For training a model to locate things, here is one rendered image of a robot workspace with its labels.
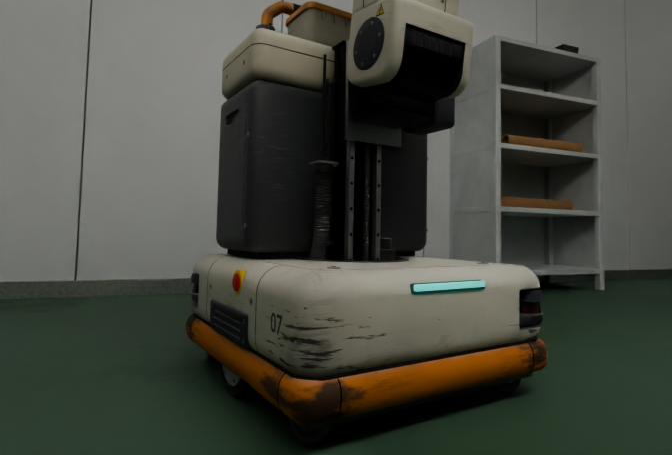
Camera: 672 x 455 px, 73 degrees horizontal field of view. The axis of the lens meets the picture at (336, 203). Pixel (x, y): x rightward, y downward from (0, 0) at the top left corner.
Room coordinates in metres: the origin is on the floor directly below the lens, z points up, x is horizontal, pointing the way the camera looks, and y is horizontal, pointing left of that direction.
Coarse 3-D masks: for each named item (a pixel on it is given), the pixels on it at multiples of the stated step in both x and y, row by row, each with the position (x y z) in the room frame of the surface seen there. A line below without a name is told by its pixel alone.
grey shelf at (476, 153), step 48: (480, 48) 2.78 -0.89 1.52; (528, 48) 2.78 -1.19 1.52; (480, 96) 2.78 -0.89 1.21; (528, 96) 2.81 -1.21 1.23; (576, 96) 3.16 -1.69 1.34; (480, 144) 2.78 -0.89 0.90; (480, 192) 2.78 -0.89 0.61; (528, 192) 3.32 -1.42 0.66; (576, 192) 3.17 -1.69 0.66; (480, 240) 2.78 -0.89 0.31; (528, 240) 3.32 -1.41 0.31; (576, 240) 3.17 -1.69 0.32
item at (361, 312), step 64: (192, 320) 1.19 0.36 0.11; (256, 320) 0.83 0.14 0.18; (320, 320) 0.70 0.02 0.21; (384, 320) 0.76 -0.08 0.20; (448, 320) 0.84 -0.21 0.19; (512, 320) 0.94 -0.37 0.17; (256, 384) 0.81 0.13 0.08; (320, 384) 0.70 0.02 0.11; (384, 384) 0.76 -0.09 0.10; (448, 384) 0.84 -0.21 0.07
